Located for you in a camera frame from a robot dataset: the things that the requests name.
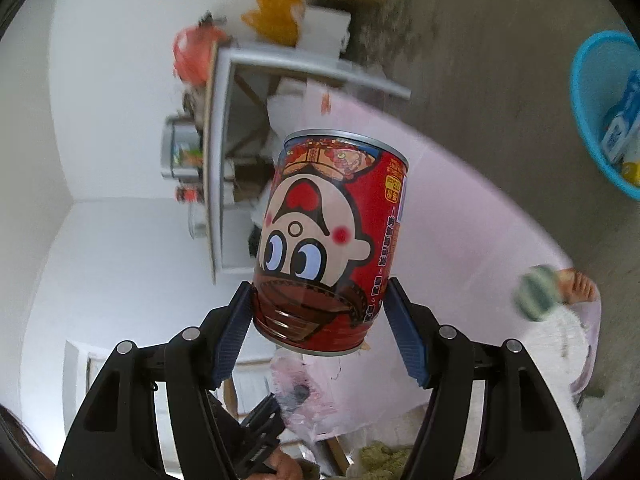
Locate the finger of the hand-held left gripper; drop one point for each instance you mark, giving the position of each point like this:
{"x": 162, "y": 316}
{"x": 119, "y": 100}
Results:
{"x": 262, "y": 417}

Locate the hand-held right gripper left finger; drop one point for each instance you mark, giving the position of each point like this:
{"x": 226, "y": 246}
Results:
{"x": 232, "y": 340}

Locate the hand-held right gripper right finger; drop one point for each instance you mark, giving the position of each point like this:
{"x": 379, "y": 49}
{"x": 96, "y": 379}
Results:
{"x": 407, "y": 335}

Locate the clear plastic bag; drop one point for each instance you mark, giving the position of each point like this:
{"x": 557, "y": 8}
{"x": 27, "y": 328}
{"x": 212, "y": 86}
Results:
{"x": 312, "y": 390}

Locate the red cartoon can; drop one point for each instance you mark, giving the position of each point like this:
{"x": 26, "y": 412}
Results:
{"x": 325, "y": 240}

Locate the yellow cardboard box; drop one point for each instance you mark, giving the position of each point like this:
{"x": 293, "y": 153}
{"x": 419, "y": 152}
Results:
{"x": 632, "y": 172}

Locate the blue plastic mesh basket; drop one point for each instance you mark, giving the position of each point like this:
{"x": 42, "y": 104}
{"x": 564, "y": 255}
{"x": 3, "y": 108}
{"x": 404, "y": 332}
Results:
{"x": 587, "y": 110}

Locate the blue and white carton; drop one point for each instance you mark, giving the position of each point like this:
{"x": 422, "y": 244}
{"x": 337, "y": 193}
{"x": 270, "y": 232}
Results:
{"x": 622, "y": 125}

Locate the person's left hand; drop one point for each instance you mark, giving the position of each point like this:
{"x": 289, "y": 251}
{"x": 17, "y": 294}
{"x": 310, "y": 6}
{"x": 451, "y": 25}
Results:
{"x": 290, "y": 467}

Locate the clear glass container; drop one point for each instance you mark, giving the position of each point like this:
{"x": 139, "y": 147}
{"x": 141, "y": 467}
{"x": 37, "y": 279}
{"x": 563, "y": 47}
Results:
{"x": 196, "y": 222}

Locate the green fluffy cloth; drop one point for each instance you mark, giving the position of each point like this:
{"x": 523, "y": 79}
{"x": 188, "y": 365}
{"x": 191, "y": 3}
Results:
{"x": 385, "y": 460}

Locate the dark sauce bottle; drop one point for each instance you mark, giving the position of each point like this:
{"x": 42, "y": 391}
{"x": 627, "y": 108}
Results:
{"x": 187, "y": 194}

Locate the person's foot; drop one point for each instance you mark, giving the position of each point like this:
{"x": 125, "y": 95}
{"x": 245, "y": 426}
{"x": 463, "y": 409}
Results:
{"x": 577, "y": 285}

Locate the purple slipper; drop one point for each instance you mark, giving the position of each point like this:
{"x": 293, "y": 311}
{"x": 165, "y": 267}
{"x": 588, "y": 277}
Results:
{"x": 590, "y": 345}

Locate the white plastic sack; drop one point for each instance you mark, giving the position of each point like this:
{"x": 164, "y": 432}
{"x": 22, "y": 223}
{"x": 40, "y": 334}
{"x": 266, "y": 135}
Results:
{"x": 282, "y": 112}

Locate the person's hair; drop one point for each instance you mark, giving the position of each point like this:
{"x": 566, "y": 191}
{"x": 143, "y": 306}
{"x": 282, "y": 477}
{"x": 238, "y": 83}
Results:
{"x": 22, "y": 445}

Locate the white side table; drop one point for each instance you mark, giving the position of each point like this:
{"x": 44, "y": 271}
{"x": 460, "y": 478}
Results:
{"x": 280, "y": 57}

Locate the orange plastic bag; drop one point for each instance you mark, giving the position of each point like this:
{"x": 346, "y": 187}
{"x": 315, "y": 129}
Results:
{"x": 195, "y": 52}

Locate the white foam box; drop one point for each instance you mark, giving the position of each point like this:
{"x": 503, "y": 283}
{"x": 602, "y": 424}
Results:
{"x": 325, "y": 30}

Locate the yellow plastic bag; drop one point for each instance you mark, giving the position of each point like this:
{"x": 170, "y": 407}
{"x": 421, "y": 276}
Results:
{"x": 277, "y": 17}

